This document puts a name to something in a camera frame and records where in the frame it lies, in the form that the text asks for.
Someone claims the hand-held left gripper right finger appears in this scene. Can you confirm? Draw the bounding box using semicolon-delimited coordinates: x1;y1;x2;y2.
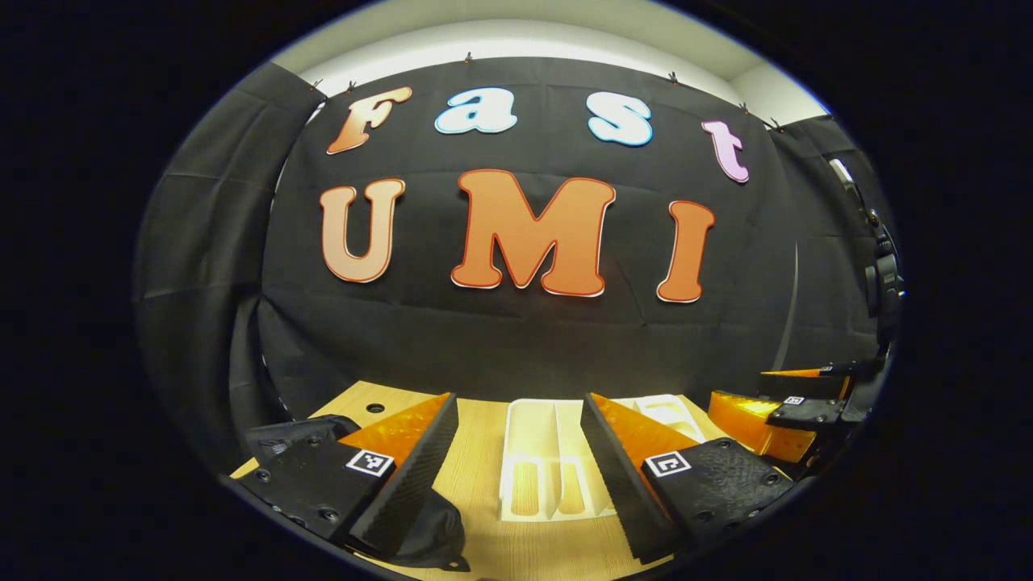
581;391;801;566

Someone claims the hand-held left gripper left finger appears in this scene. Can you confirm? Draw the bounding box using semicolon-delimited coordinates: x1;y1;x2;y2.
234;391;461;562

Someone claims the black schoolbag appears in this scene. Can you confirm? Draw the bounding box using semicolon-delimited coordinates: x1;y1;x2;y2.
245;414;473;574

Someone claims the white bookshelf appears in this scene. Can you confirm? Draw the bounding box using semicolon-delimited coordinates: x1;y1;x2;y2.
499;393;711;523

